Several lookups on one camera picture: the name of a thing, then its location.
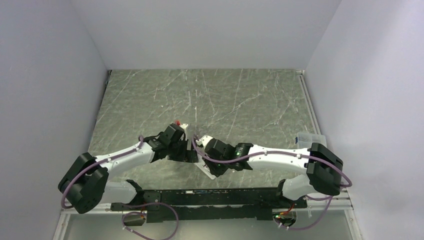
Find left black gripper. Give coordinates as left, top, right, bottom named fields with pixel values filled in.
left=168, top=136, right=198, bottom=163

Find white remote control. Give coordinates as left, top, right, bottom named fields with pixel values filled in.
left=194, top=162, right=217, bottom=180

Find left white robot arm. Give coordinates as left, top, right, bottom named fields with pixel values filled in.
left=58, top=123, right=199, bottom=214

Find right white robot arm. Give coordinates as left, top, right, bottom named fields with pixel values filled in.
left=196, top=136, right=344, bottom=208

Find clear plastic organizer box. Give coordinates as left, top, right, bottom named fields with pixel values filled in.
left=295, top=132, right=327, bottom=149

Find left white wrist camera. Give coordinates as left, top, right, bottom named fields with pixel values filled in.
left=175, top=120, right=189, bottom=131

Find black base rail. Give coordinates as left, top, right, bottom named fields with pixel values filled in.
left=110, top=187, right=307, bottom=223

